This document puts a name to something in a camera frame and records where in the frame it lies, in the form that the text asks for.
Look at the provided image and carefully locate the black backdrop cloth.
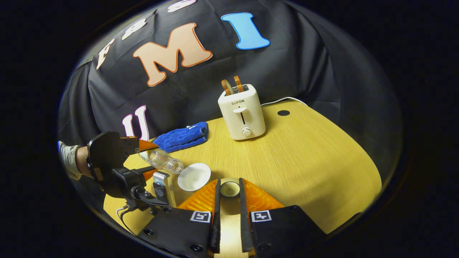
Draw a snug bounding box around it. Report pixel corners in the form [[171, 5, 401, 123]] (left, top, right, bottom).
[[57, 0, 404, 183]]

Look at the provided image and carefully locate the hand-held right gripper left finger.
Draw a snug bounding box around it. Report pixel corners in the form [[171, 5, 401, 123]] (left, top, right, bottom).
[[136, 178, 221, 258]]

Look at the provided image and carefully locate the white toaster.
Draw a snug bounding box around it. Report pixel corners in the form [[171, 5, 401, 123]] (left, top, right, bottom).
[[218, 84, 266, 140]]

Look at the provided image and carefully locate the white teacup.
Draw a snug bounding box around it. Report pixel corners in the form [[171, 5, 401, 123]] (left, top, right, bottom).
[[178, 163, 211, 192]]

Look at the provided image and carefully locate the clear plastic water bottle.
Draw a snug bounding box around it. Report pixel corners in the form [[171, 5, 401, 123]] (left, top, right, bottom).
[[140, 148, 184, 175]]

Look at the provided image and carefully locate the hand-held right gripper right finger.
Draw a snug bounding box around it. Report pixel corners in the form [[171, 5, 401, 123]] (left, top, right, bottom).
[[238, 178, 327, 258]]

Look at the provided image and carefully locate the white toaster cable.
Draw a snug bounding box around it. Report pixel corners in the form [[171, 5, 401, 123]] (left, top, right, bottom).
[[261, 97, 309, 107]]

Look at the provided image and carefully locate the blue folded towel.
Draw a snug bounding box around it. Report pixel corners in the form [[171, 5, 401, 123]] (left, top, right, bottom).
[[152, 122, 209, 154]]

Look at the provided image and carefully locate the thin black cable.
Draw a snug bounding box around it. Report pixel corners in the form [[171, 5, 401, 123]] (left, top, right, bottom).
[[115, 205, 138, 235]]

